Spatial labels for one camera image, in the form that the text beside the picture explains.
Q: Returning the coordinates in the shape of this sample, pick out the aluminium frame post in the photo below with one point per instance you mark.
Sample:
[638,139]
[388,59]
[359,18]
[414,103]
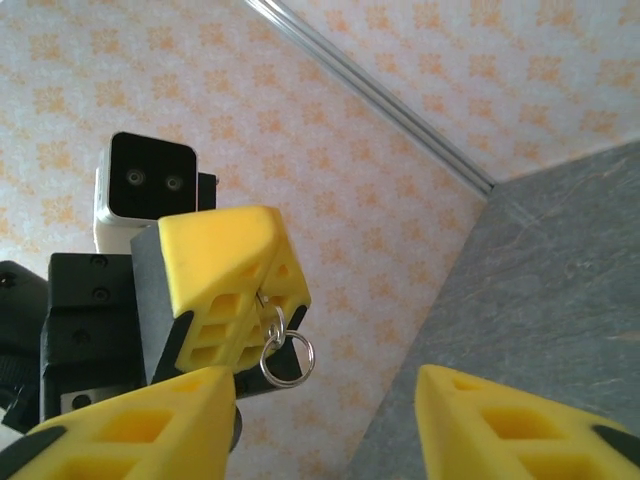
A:
[380,100]

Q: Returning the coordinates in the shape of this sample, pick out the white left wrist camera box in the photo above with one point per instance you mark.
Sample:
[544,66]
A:
[145,175]

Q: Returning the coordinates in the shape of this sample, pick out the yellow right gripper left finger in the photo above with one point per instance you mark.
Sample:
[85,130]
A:
[150,425]

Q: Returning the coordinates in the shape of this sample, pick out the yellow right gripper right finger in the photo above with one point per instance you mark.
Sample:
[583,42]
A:
[500,430]

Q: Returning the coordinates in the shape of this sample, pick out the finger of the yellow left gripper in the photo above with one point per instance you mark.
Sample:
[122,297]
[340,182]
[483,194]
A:
[210,250]
[287,285]

